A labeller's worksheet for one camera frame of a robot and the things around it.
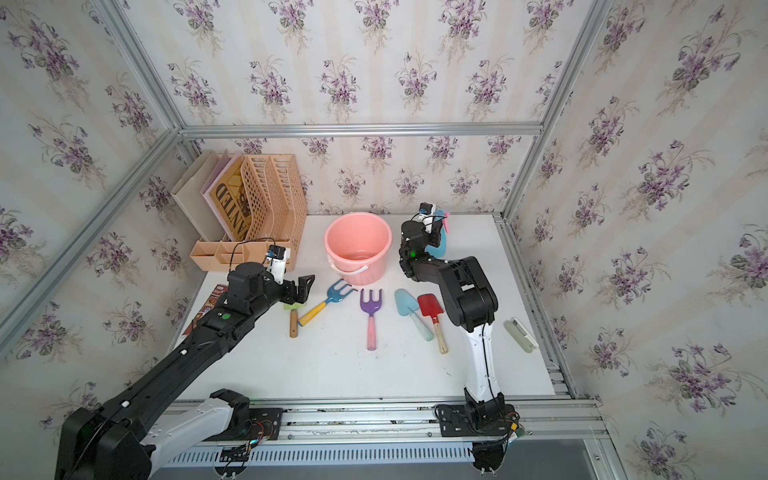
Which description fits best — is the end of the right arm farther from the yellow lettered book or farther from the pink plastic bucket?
the yellow lettered book

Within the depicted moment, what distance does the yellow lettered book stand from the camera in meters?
0.92

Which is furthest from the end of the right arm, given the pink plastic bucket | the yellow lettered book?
the yellow lettered book

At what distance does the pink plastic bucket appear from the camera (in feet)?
2.85
